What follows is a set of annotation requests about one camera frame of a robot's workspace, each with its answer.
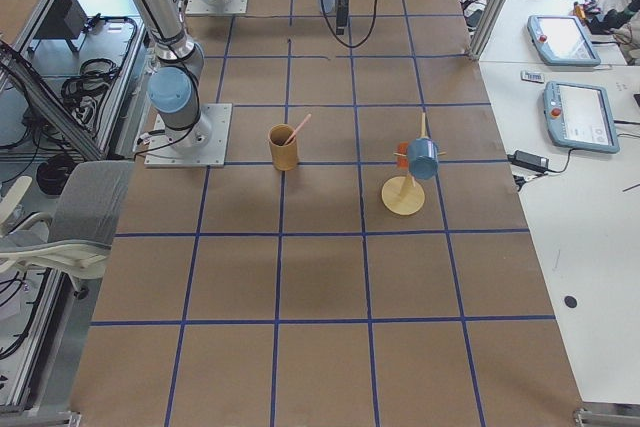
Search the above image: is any pink chopstick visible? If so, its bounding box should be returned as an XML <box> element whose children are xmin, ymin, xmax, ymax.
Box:
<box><xmin>283</xmin><ymin>113</ymin><xmax>312</xmax><ymax>146</ymax></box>

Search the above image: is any orange cup on stand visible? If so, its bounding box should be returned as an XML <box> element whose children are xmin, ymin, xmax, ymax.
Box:
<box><xmin>394</xmin><ymin>142</ymin><xmax>409</xmax><ymax>170</ymax></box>

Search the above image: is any teach pendant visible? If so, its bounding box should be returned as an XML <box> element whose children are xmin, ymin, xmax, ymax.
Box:
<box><xmin>527</xmin><ymin>15</ymin><xmax>601</xmax><ymax>67</ymax></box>
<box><xmin>542</xmin><ymin>81</ymin><xmax>620</xmax><ymax>154</ymax></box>

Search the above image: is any wooden cup tree stand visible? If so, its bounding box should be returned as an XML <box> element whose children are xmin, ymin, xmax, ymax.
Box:
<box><xmin>381</xmin><ymin>111</ymin><xmax>443</xmax><ymax>216</ymax></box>

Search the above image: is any aluminium frame post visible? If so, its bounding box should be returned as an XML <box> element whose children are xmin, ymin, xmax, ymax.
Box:
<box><xmin>468</xmin><ymin>0</ymin><xmax>528</xmax><ymax>62</ymax></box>

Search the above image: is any black power adapter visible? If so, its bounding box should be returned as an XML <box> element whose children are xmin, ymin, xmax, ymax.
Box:
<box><xmin>507</xmin><ymin>150</ymin><xmax>549</xmax><ymax>173</ymax></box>

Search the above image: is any far teach pendant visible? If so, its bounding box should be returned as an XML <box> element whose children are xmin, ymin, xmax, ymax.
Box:
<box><xmin>527</xmin><ymin>15</ymin><xmax>601</xmax><ymax>67</ymax></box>

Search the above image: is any blue cup on stand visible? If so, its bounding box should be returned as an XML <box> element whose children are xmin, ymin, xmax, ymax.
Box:
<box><xmin>406</xmin><ymin>137</ymin><xmax>439</xmax><ymax>180</ymax></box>

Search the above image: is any bamboo cylinder holder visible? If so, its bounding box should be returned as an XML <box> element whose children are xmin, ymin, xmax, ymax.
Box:
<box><xmin>268</xmin><ymin>124</ymin><xmax>299</xmax><ymax>172</ymax></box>

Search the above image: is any grey office chair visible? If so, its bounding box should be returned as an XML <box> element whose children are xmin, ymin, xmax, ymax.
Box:
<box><xmin>1</xmin><ymin>160</ymin><xmax>134</xmax><ymax>299</ymax></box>

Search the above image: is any near teach pendant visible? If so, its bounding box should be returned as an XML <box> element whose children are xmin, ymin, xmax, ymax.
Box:
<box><xmin>542</xmin><ymin>81</ymin><xmax>620</xmax><ymax>154</ymax></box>

